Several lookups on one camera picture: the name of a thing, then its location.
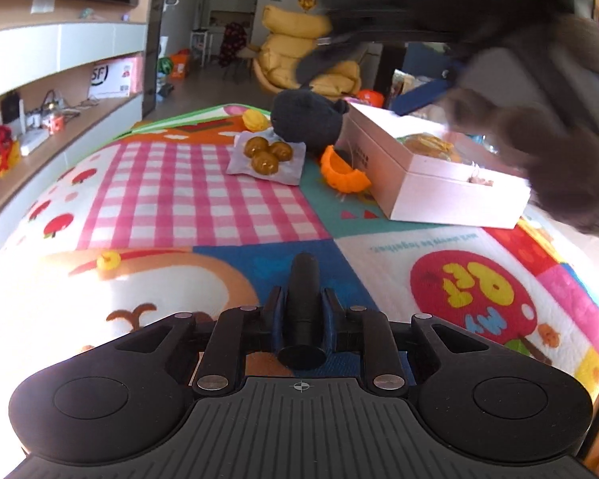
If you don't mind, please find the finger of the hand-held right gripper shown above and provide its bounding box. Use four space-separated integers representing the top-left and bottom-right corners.
393 55 467 117
297 35 380 85

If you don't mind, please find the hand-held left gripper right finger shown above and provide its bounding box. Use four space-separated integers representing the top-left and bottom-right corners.
324 287 480 395

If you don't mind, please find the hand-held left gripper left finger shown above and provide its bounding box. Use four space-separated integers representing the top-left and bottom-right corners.
115 287 288 395

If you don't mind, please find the black cylindrical stick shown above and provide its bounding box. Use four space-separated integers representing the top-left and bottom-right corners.
277 253 327 371

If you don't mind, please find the black plush toy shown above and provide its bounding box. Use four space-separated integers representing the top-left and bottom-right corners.
270 89 351 148

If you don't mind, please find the pink cardboard box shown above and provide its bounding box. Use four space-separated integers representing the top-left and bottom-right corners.
340 101 532 230

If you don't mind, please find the packet of brown pastries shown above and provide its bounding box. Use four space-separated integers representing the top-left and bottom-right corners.
226 130 307 186

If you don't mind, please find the orange pumpkin basket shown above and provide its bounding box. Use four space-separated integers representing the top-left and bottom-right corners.
320 144 373 194

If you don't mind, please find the clear snack bag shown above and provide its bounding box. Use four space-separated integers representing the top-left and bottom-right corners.
390 69 420 98

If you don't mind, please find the yellow armchair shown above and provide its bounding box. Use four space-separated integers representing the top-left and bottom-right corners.
252 5 363 98

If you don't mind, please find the yellow round packaged snack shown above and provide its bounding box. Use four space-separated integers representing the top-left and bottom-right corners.
397 133 462 163

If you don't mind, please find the dark patterned cloth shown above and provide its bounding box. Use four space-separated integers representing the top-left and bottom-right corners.
218 22 250 68

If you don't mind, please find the white stool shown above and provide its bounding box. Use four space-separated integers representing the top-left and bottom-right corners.
190 27 213 65

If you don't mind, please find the orange box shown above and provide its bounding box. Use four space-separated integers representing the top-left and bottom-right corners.
170 50 190 81

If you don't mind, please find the colourful printed play mat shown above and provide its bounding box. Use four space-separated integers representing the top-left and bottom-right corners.
0 104 599 440

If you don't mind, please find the white and pink parcel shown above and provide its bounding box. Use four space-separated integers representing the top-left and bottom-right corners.
87 56 138 101

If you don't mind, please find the glass kettle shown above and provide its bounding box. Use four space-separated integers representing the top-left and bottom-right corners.
40 90 63 115

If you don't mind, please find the white and wooden shelf unit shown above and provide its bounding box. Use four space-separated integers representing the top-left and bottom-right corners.
0 0 148 255

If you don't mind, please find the white flat device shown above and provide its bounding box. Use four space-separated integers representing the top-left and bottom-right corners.
19 130 48 155

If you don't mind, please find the black router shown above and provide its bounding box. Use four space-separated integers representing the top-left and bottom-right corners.
0 91 21 123

